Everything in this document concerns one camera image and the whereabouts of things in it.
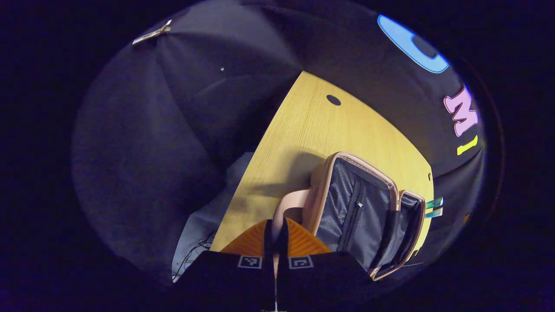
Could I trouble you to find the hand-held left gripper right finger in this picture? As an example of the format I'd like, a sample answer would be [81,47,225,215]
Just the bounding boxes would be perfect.
[277,218,373,312]

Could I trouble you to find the black backdrop cloth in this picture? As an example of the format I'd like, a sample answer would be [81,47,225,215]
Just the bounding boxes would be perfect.
[72,0,487,278]

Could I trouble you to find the thin cables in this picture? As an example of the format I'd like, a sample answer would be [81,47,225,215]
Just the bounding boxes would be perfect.
[173,233,216,279]

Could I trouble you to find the silver clip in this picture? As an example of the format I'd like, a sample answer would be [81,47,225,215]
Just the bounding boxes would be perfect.
[132,19,173,45]

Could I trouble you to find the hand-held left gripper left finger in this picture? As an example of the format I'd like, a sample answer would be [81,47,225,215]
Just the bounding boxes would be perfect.
[173,219,276,312]

